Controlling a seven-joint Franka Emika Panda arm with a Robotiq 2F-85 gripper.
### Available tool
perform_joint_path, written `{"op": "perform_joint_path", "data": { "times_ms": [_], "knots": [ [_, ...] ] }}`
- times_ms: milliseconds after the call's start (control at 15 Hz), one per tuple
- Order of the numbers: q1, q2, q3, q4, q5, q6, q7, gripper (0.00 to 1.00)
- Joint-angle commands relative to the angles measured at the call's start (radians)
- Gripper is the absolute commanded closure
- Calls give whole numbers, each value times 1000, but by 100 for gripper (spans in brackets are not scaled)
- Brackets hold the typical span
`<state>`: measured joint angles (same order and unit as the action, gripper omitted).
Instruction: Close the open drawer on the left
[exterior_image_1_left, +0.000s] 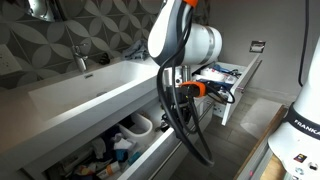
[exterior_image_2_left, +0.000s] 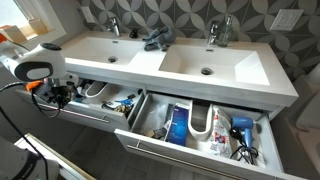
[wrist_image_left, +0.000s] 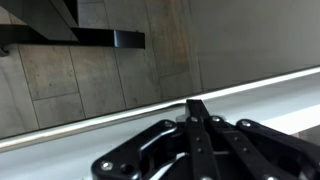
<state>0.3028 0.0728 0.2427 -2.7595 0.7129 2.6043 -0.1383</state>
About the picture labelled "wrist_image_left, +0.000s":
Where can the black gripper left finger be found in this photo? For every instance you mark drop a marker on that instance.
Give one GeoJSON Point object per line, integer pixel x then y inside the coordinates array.
{"type": "Point", "coordinates": [140, 156]}

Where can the black metal stand base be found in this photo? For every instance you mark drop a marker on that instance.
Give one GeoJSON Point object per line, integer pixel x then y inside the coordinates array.
{"type": "Point", "coordinates": [50, 30]}

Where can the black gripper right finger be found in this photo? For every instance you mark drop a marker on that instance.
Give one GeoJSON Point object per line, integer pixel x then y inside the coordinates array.
{"type": "Point", "coordinates": [260, 150]}

